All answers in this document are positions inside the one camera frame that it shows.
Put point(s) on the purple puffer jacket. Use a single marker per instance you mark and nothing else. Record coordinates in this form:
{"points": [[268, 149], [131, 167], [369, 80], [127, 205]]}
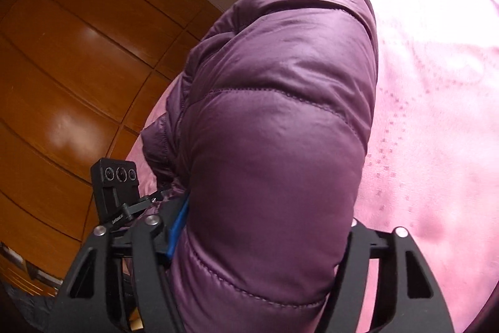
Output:
{"points": [[273, 122]]}

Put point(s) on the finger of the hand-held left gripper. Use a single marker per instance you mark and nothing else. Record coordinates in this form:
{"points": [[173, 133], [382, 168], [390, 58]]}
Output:
{"points": [[169, 194]]}

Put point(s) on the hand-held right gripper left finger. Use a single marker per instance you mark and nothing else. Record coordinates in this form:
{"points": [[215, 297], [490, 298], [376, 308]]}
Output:
{"points": [[177, 229]]}

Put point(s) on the pink patterned blanket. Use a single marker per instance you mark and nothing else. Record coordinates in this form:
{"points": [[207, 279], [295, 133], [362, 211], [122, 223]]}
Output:
{"points": [[429, 103]]}

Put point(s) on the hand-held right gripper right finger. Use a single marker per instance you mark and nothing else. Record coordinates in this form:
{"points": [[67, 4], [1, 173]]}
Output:
{"points": [[356, 251]]}

